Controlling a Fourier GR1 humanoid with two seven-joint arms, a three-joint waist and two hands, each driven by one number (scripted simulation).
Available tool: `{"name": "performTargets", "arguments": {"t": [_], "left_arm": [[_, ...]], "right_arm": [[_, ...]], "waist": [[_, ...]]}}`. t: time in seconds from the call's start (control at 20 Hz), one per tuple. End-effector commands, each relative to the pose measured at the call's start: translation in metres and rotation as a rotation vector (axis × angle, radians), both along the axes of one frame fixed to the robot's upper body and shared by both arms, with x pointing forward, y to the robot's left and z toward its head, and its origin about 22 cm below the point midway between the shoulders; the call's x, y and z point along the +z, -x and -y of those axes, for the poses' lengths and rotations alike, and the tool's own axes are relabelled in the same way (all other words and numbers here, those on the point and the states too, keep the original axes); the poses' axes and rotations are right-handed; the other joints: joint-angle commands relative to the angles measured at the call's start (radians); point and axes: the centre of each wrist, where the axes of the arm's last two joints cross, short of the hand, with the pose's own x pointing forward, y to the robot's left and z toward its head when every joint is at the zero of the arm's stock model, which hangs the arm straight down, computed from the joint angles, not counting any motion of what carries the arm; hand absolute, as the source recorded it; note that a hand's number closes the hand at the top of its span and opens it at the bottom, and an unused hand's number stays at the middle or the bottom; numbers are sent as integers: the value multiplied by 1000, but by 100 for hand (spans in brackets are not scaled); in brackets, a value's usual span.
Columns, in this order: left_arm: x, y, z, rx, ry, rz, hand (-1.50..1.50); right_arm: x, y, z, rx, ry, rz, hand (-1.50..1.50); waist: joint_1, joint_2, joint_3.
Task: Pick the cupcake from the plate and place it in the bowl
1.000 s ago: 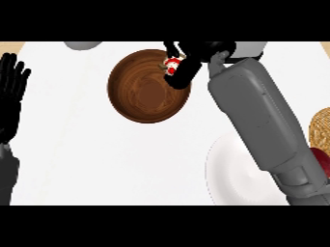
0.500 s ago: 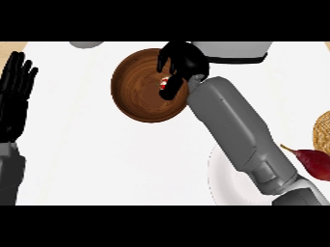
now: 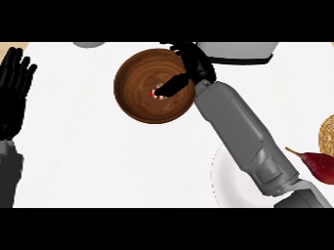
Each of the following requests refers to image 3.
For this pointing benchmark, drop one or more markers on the red and white cupcake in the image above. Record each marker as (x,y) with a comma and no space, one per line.
(157,92)

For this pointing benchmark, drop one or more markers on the white plate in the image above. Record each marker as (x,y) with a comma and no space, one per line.
(233,192)

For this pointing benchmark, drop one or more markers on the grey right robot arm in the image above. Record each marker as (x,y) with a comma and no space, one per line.
(245,136)

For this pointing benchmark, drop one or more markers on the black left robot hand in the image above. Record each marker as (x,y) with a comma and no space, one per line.
(6,97)

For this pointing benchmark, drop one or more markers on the small grey round object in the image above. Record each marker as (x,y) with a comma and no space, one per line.
(89,44)

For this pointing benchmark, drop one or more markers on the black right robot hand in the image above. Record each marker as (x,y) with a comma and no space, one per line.
(196,65)

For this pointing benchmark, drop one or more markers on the dark red pear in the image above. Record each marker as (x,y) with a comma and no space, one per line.
(325,166)

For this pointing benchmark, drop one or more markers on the brown wooden bowl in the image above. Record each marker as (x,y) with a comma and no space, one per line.
(143,97)

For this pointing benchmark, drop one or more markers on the grey appliance with dark band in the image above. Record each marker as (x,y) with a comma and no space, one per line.
(239,52)

